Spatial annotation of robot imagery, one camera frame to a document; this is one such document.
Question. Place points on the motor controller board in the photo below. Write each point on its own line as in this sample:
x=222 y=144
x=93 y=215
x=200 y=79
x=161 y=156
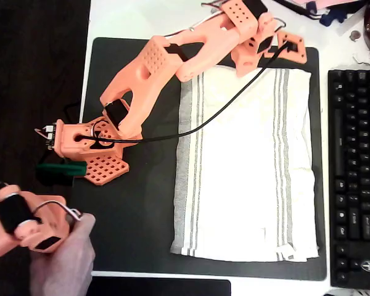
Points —
x=49 y=135

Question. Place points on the orange leader arm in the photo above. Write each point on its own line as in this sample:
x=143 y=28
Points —
x=49 y=222

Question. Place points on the white paper scrap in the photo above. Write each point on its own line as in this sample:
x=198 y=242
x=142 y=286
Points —
x=362 y=58

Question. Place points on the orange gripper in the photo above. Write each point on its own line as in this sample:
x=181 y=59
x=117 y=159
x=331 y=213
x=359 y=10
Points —
x=244 y=62

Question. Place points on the green table clamp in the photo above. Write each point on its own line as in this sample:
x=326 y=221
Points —
x=60 y=169

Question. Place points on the white striped towel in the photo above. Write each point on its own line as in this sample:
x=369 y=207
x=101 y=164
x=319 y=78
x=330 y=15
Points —
x=243 y=185

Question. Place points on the small brown coin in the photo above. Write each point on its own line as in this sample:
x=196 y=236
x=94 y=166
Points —
x=355 y=35

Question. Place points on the black desk mat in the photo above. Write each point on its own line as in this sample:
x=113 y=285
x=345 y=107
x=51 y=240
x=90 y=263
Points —
x=135 y=216

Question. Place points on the person's hand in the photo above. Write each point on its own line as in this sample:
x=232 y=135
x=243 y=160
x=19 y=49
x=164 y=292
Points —
x=64 y=265

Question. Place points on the orange perforated base plate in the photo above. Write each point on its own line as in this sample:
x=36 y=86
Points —
x=108 y=169

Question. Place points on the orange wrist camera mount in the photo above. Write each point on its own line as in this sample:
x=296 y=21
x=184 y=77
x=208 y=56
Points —
x=300 y=46

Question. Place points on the pink flat object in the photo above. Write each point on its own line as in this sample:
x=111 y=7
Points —
x=333 y=2

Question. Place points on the black computer keyboard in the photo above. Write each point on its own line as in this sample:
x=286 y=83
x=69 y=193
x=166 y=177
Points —
x=357 y=154

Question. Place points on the blue plastic object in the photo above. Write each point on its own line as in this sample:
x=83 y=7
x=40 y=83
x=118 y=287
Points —
x=331 y=17

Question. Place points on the orange 3D-printed robot arm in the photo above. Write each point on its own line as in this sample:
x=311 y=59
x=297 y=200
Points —
x=154 y=77

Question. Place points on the black tablet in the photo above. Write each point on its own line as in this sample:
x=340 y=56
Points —
x=160 y=287

